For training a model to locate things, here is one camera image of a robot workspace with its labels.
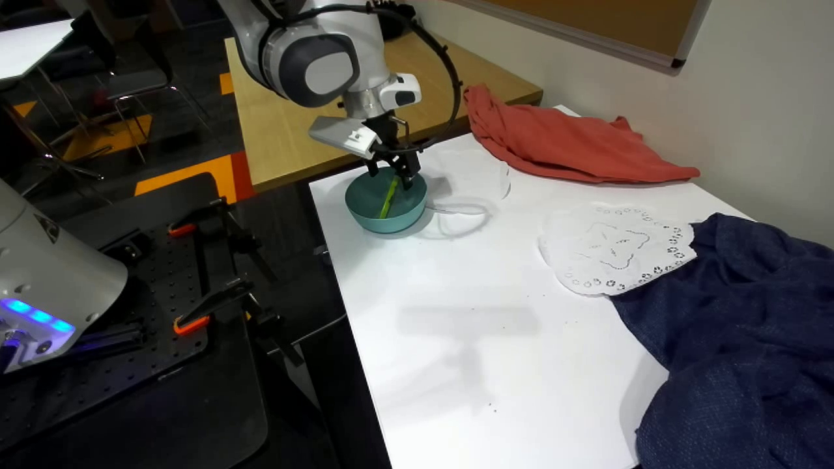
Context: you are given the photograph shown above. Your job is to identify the cork board with frame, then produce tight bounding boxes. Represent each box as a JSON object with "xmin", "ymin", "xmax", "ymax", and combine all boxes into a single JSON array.
[{"xmin": 456, "ymin": 0, "xmax": 715, "ymax": 75}]

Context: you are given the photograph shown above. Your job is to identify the black metal chair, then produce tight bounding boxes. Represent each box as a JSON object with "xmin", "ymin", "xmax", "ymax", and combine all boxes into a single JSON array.
[{"xmin": 74, "ymin": 0, "xmax": 181, "ymax": 169}]

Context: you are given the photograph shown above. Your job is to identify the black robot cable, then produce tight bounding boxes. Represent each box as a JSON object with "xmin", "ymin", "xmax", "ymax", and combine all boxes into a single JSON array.
[{"xmin": 381, "ymin": 2, "xmax": 467, "ymax": 126}]

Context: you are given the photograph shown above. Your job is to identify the green pen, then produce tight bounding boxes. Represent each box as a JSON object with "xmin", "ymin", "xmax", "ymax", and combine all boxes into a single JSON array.
[{"xmin": 376, "ymin": 178, "xmax": 401, "ymax": 221}]

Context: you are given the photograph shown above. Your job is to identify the white board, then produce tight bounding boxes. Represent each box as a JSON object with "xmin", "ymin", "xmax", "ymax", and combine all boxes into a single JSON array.
[{"xmin": 0, "ymin": 16, "xmax": 79, "ymax": 83}]

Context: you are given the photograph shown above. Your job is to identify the wooden table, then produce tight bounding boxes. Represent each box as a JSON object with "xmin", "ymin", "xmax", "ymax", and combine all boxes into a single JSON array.
[{"xmin": 221, "ymin": 30, "xmax": 548, "ymax": 195}]

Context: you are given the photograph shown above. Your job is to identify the white paper doily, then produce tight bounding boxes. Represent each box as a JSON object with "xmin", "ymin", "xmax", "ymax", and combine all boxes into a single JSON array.
[{"xmin": 538, "ymin": 201, "xmax": 698, "ymax": 300}]

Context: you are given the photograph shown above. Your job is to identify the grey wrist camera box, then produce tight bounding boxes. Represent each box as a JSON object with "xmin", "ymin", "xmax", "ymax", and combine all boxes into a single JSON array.
[{"xmin": 308, "ymin": 112, "xmax": 385, "ymax": 161}]

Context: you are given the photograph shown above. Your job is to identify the black orange clamp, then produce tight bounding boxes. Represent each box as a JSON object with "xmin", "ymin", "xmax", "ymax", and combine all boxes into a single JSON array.
[
  {"xmin": 169, "ymin": 275, "xmax": 308, "ymax": 369},
  {"xmin": 164, "ymin": 195, "xmax": 265, "ymax": 301}
]

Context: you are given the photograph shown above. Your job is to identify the navy blue cloth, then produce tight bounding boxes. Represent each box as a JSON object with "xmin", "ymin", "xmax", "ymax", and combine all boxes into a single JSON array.
[{"xmin": 609, "ymin": 210, "xmax": 834, "ymax": 469}]

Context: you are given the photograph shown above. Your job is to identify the white device with blue lights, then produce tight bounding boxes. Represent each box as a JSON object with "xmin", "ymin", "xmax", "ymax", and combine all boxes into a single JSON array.
[{"xmin": 0, "ymin": 178, "xmax": 132, "ymax": 377}]

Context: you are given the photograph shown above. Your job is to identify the teal bowl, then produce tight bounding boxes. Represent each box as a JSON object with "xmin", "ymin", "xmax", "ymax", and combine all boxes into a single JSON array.
[{"xmin": 341, "ymin": 167, "xmax": 432, "ymax": 238}]

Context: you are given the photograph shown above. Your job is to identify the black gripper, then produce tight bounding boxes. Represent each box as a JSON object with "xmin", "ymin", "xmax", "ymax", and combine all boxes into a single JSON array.
[{"xmin": 362, "ymin": 114, "xmax": 424, "ymax": 185}]

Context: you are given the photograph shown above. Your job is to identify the red cloth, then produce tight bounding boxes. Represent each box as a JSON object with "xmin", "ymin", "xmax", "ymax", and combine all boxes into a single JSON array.
[{"xmin": 461, "ymin": 83, "xmax": 703, "ymax": 188}]

